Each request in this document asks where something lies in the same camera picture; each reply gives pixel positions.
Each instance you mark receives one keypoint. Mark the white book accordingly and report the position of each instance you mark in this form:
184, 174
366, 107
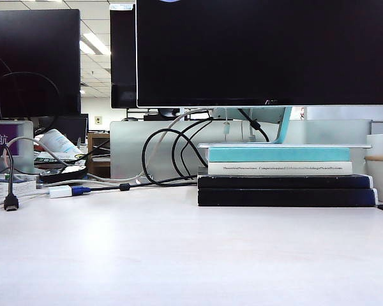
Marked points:
217, 168

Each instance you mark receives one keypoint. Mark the grey desk partition panel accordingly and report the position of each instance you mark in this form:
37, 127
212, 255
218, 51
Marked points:
127, 150

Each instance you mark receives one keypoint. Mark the teal book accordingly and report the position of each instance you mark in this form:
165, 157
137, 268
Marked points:
274, 155

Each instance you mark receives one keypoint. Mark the dark navy book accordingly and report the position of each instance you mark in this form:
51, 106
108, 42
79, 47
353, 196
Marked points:
274, 198
274, 182

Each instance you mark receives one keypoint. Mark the brown wooden cabinet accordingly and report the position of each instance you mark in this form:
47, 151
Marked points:
99, 140

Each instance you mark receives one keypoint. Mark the teal monitor stand neck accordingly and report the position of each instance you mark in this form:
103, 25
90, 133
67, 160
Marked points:
284, 127

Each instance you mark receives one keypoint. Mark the black monitor narrow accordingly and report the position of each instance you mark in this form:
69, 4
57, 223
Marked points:
123, 57

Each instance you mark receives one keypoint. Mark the small dark background monitor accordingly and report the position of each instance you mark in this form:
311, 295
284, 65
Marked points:
73, 127

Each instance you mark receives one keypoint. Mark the large black AOC monitor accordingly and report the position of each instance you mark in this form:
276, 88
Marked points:
265, 51

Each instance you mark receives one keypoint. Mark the black shallow dish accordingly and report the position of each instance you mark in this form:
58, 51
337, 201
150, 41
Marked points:
64, 175

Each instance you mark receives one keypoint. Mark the white printed bottle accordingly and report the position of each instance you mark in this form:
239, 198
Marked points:
59, 141

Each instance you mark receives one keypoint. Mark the white video adapter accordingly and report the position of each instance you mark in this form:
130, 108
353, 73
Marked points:
60, 192

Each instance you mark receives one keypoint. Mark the stack of booklets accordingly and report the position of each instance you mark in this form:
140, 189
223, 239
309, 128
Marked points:
51, 158

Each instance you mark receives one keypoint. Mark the acrylic purple name plate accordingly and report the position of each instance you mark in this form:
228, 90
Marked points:
22, 140

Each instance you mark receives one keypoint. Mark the black monitor wide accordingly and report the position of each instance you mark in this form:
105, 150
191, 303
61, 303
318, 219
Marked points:
38, 63

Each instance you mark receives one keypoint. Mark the white square container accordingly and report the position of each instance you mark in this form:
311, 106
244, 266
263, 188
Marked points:
381, 145

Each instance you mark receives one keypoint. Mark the silver monitor base plate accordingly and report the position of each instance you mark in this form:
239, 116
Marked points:
274, 145

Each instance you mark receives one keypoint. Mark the wall switch plate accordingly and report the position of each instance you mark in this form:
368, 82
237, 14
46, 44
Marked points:
98, 120

